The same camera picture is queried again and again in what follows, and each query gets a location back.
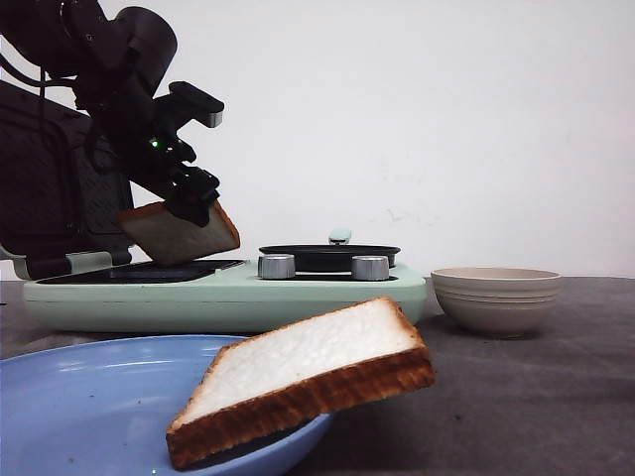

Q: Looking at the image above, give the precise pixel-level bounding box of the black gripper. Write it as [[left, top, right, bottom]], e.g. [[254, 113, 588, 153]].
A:
[[96, 93, 219, 227]]

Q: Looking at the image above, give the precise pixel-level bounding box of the white bread slice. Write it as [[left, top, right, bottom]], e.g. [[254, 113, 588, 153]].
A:
[[166, 297, 436, 470], [117, 201, 240, 267]]

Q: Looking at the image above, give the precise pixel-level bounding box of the breakfast maker hinged lid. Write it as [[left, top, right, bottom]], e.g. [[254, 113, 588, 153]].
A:
[[1, 82, 133, 280]]

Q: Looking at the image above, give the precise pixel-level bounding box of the beige ribbed bowl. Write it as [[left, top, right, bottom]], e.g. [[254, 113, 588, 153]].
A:
[[431, 267, 564, 338]]

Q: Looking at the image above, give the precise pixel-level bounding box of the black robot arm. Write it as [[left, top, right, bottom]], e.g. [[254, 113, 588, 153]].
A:
[[1, 1, 224, 227]]

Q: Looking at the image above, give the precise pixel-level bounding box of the mint green breakfast maker base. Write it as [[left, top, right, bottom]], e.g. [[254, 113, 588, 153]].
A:
[[23, 259, 428, 333]]

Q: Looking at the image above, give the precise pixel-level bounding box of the left silver control knob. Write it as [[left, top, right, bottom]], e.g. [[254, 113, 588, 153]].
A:
[[258, 254, 296, 280]]

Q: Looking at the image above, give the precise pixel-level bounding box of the silver control knob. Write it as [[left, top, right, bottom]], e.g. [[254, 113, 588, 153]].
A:
[[351, 255, 390, 282], [258, 254, 296, 280]]

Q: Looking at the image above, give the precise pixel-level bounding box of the black round frying pan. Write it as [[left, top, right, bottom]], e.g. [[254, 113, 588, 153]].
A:
[[259, 229, 401, 273]]

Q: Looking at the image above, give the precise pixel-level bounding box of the right silver control knob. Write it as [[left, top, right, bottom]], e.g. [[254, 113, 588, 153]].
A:
[[351, 255, 390, 282]]

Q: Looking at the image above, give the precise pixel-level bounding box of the blue round plate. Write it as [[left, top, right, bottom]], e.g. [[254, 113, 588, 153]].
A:
[[0, 334, 333, 476]]

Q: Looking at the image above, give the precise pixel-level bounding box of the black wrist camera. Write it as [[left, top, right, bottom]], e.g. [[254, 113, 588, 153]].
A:
[[169, 81, 224, 128]]

